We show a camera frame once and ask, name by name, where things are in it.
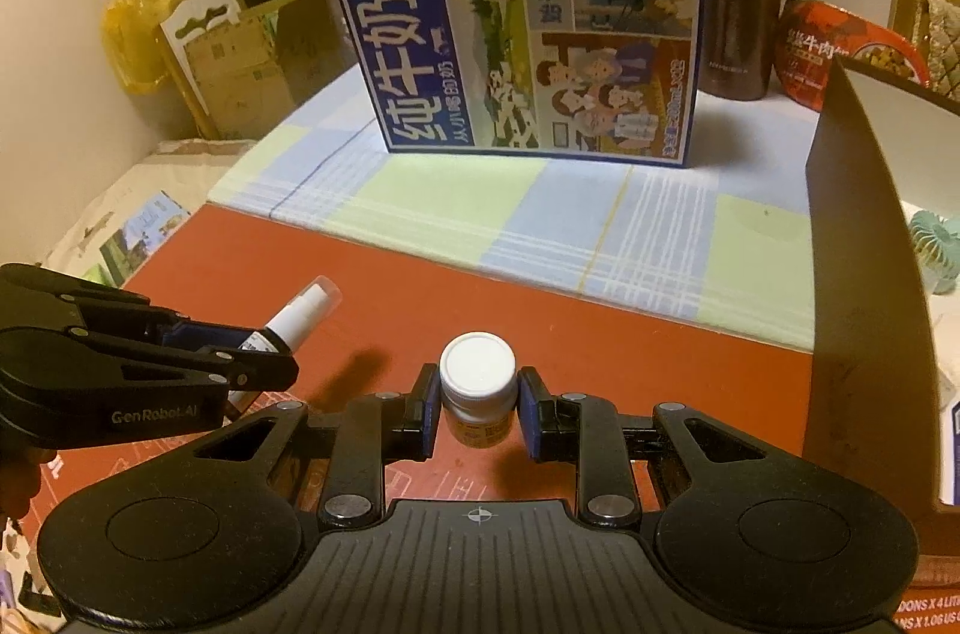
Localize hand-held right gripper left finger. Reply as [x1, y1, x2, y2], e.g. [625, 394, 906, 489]
[191, 365, 442, 528]

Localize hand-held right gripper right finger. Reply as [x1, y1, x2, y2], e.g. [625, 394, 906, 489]
[517, 365, 767, 528]

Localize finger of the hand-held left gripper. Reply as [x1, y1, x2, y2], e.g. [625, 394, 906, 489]
[0, 262, 265, 353]
[88, 340, 302, 393]

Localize dark spray bottle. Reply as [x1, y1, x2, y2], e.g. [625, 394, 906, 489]
[224, 273, 345, 415]

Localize white capped pill bottle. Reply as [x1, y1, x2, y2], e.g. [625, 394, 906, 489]
[438, 333, 521, 452]

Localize dark brown storage box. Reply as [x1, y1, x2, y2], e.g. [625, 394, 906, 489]
[801, 55, 960, 558]

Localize mint handheld fan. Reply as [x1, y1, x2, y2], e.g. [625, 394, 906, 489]
[906, 209, 960, 295]

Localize printed booklets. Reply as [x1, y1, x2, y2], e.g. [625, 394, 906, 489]
[81, 191, 194, 292]

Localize red printed mat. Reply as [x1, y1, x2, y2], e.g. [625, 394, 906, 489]
[19, 203, 960, 634]

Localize checked pastel cloth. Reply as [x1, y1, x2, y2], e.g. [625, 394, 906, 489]
[205, 60, 827, 355]

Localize brown cardboard box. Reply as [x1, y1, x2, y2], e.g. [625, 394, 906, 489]
[180, 0, 329, 142]

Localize white cutout cardboard panel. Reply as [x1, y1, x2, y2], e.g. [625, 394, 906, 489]
[159, 0, 243, 140]

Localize yellow plastic bag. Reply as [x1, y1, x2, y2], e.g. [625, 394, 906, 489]
[100, 0, 197, 97]

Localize blue milk carton box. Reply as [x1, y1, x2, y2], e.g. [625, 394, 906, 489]
[320, 0, 708, 169]

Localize brown thermos flask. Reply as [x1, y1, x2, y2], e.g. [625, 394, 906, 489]
[700, 0, 783, 102]

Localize red instant noodle bowl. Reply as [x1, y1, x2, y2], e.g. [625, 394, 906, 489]
[775, 0, 932, 115]

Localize quilted chair cushion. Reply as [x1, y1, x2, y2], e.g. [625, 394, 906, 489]
[910, 0, 960, 100]

